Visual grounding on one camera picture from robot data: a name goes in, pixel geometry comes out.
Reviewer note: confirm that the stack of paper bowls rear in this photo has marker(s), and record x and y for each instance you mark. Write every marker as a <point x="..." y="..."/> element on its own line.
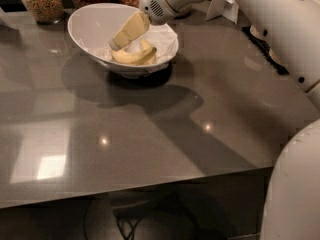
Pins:
<point x="254" y="32"/>

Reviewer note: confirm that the white folded card stand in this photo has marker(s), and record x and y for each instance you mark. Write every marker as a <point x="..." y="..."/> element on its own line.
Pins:
<point x="228" y="9"/>

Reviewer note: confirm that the black rubber mat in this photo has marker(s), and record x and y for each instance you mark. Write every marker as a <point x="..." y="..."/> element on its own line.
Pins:
<point x="264" y="49"/>

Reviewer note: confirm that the yellow banana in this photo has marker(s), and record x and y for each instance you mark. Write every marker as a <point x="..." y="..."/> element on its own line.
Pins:
<point x="145" y="56"/>

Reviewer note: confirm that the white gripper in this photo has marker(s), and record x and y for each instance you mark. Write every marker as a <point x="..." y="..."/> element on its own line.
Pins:
<point x="159" y="4"/>

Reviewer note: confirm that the glass cereal jar far left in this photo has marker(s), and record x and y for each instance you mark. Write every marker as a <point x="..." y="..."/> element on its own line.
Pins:
<point x="45" y="11"/>

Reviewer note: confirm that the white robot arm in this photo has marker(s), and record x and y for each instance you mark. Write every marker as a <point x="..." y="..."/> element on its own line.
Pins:
<point x="257" y="110"/>

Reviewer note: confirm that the stool under table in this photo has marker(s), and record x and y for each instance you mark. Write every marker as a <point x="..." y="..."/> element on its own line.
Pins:
<point x="115" y="217"/>

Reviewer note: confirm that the white paper napkin in bowl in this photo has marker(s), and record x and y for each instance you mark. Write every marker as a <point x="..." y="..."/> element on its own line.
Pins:
<point x="161" y="37"/>

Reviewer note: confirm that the large white bowl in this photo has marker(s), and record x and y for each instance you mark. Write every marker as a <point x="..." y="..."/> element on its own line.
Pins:
<point x="93" y="26"/>

